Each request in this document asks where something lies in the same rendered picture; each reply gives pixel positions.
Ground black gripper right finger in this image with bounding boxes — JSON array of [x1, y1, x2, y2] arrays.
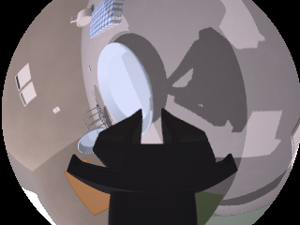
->
[[161, 108, 208, 143]]

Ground white mug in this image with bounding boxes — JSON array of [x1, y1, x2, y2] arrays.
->
[[71, 8, 92, 27]]

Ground blue and white checkered towel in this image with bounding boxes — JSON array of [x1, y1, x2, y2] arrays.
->
[[90, 0, 124, 38]]

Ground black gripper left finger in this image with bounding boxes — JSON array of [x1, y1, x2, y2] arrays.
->
[[97, 109, 143, 143]]

